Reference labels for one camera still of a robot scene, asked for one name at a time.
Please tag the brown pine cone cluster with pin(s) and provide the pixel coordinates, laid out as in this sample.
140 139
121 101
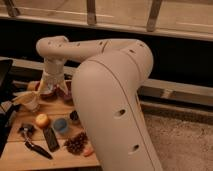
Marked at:
76 144

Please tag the white mug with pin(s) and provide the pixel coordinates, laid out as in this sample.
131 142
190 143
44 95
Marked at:
32 104

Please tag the blue plastic cup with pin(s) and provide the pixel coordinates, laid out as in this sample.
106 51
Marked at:
60 125

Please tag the yellow red apple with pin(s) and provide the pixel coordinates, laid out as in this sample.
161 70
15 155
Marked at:
42 120

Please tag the brown bread roll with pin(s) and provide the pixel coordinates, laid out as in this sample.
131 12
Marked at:
33 85

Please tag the red bowl with white cloth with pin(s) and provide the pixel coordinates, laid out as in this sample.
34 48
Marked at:
45 95

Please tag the small metal cup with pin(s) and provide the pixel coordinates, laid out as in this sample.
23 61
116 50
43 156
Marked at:
74 117

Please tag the black remote control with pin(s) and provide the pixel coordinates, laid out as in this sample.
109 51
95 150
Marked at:
51 139

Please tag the purple bowl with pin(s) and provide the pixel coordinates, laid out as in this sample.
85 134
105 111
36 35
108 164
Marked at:
65 96

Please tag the orange carrot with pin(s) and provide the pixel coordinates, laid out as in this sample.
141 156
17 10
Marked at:
88 151

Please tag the black handled can opener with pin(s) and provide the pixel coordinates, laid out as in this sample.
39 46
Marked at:
26 131

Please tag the black chair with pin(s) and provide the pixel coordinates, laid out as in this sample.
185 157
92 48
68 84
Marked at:
7 109

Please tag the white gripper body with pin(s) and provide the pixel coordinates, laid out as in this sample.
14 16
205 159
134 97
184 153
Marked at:
50 82

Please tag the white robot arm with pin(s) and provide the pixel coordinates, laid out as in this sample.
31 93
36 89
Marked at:
104 91

